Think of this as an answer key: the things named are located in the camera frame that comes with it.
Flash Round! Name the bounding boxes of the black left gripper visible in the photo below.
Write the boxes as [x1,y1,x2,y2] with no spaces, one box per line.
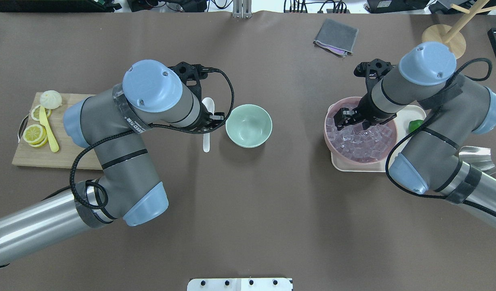
[168,61,225,131]

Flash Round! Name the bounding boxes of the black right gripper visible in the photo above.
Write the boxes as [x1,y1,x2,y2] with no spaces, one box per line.
[333,59,397,131]

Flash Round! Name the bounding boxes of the white ceramic spoon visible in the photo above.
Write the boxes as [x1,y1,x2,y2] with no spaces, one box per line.
[202,97,215,153]

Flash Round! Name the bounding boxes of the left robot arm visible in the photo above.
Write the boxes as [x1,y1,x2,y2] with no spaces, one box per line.
[0,59,229,269]

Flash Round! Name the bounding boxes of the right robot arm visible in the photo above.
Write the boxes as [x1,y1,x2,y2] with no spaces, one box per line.
[334,41,496,227]

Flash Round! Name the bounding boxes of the pink bowl of ice cubes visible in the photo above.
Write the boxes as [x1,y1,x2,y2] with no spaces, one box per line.
[323,97,398,164]

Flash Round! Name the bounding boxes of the mint green bowl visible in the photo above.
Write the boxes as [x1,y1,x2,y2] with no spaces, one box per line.
[225,104,273,148]

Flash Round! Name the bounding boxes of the stainless steel ice scoop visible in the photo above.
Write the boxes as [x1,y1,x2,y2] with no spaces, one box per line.
[458,146,496,175]

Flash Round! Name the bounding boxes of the cream rectangular serving tray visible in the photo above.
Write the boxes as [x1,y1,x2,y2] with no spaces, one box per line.
[323,103,427,173]

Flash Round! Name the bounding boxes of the green lime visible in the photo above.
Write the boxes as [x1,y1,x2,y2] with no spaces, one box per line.
[408,119,424,134]

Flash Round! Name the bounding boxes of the grey folded cloth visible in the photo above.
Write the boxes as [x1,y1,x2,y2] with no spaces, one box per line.
[313,19,359,57]

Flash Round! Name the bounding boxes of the wooden mug tree stand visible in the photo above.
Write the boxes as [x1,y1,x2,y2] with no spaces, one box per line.
[422,0,496,59]

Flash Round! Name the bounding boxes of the yellow plastic knife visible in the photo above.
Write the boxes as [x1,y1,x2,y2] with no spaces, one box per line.
[39,105,60,153]

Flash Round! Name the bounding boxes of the bamboo cutting board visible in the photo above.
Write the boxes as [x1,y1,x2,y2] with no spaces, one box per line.
[12,93,89,168]

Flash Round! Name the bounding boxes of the lemon slice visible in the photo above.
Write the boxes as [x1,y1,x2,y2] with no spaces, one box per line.
[30,105,52,122]
[22,124,48,148]

